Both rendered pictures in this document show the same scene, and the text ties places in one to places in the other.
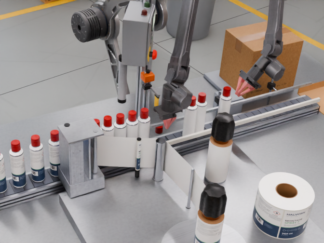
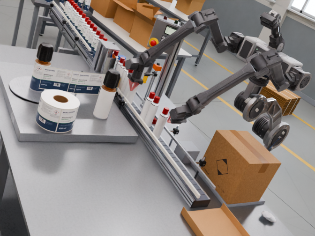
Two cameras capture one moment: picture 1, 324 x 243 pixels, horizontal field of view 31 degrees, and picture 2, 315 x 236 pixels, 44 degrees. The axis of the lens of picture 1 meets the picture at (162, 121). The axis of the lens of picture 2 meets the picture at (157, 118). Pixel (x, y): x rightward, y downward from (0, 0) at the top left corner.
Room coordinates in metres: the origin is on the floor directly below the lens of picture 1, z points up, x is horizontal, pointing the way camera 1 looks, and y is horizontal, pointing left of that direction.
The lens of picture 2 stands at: (1.86, -2.31, 1.99)
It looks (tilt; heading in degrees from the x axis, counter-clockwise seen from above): 26 degrees down; 83
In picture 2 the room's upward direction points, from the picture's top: 22 degrees clockwise
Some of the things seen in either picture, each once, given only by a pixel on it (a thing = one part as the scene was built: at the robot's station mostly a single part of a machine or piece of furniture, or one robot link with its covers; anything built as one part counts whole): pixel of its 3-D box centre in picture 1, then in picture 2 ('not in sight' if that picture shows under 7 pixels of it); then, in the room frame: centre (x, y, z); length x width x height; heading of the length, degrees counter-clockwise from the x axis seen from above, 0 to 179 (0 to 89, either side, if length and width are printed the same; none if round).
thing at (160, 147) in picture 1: (159, 159); not in sight; (1.75, 0.00, 0.97); 0.05 x 0.05 x 0.19
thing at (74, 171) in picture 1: (80, 156); (105, 62); (1.68, 0.29, 1.01); 0.14 x 0.13 x 0.26; 121
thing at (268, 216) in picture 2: not in sight; (268, 216); (2.81, -0.64, 0.85); 0.08 x 0.07 x 0.04; 134
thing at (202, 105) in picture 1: (199, 114); (152, 111); (2.07, -0.16, 0.98); 0.05 x 0.05 x 0.20
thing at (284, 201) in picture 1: (282, 205); (57, 110); (1.57, -0.46, 0.95); 0.20 x 0.20 x 0.14
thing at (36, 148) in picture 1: (36, 158); not in sight; (1.69, 0.46, 0.98); 0.05 x 0.05 x 0.20
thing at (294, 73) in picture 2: not in sight; (290, 78); (2.76, -0.11, 1.45); 0.09 x 0.08 x 0.12; 132
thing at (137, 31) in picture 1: (138, 33); (165, 35); (2.00, 0.11, 1.38); 0.17 x 0.10 x 0.19; 176
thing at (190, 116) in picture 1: (190, 117); (147, 106); (2.04, -0.12, 0.98); 0.05 x 0.05 x 0.20
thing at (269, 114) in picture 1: (226, 126); (151, 134); (2.10, -0.29, 0.90); 1.07 x 0.01 x 0.02; 121
